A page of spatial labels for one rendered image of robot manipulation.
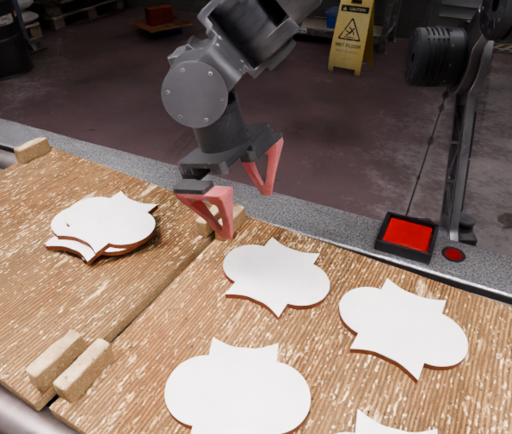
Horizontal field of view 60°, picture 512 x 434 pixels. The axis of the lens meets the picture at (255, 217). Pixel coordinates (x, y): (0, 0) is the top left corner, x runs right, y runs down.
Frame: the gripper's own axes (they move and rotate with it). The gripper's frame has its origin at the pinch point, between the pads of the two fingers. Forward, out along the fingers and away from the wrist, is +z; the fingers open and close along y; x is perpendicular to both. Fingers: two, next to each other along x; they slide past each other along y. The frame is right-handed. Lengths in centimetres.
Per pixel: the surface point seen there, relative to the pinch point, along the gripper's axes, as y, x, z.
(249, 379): -16.6, -7.9, 8.3
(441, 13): 452, 70, 69
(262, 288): -5.5, -3.2, 7.3
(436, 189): 181, 21, 105
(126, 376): -22.0, 2.9, 5.8
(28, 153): 1.8, 45.1, -7.4
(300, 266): 0.1, -5.5, 8.2
